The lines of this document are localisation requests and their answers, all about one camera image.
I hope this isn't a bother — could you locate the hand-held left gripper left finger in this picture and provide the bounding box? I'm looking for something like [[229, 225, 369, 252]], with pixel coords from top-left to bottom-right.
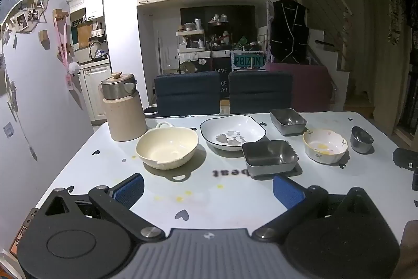
[[30, 173, 166, 242]]

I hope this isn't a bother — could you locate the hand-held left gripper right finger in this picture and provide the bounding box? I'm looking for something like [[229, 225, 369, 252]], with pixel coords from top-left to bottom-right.
[[251, 174, 386, 242]]

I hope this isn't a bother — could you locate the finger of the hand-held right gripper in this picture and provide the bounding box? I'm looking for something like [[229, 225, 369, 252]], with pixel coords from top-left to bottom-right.
[[393, 147, 418, 192]]

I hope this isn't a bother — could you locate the steel rectangular tray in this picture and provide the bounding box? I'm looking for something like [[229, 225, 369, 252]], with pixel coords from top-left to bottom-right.
[[270, 108, 308, 136], [242, 140, 300, 177]]

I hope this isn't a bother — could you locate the cream bowl with handles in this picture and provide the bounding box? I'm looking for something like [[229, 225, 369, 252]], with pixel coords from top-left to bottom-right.
[[135, 122, 200, 170]]

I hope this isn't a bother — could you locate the floral bowl yellow rim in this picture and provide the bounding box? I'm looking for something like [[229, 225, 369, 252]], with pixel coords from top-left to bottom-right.
[[303, 129, 349, 164]]

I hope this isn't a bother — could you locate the white floral plate blue rim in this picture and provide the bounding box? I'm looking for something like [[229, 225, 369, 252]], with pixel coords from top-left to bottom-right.
[[200, 114, 268, 152]]

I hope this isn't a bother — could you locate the small round steel bowl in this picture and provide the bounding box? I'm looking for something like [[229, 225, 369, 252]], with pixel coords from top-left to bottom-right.
[[351, 126, 374, 154]]

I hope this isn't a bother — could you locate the beige jug with steel lid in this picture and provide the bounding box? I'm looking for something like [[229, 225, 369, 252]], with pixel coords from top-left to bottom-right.
[[101, 72, 148, 142]]

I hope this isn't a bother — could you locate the dark brown object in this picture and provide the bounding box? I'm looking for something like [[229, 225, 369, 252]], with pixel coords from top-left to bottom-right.
[[391, 219, 418, 279]]

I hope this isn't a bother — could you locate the white kitchen base cabinet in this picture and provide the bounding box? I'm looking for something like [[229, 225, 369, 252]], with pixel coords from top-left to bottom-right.
[[82, 65, 113, 123]]

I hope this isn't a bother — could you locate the dark blue chair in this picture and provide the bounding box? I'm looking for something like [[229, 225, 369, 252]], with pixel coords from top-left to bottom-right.
[[229, 70, 293, 114], [154, 71, 221, 117]]

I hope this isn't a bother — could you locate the maroon chair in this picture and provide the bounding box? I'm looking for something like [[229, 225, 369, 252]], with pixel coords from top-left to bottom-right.
[[266, 62, 334, 113]]

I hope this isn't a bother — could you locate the black lettered board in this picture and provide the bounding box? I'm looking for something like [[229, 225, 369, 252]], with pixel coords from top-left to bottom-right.
[[199, 52, 231, 100]]

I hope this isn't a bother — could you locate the teal sign plate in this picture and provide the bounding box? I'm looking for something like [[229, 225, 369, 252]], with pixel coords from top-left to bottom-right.
[[231, 52, 266, 71]]

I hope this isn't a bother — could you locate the dark patterned curtain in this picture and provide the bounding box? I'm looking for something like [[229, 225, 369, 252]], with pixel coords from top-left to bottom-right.
[[385, 0, 418, 136]]

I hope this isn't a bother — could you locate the pink ribbon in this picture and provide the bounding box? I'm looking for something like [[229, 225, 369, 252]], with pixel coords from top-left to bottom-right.
[[54, 17, 81, 90]]

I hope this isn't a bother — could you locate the white shelf rack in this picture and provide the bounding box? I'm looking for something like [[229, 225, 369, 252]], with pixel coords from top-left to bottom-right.
[[176, 30, 210, 74]]

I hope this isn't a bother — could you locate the black vest white trim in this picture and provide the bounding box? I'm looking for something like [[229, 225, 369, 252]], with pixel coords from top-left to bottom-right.
[[270, 0, 310, 64]]

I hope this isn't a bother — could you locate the white kitchen upper cabinet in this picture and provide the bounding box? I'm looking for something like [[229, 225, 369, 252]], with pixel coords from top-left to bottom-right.
[[68, 0, 105, 22]]

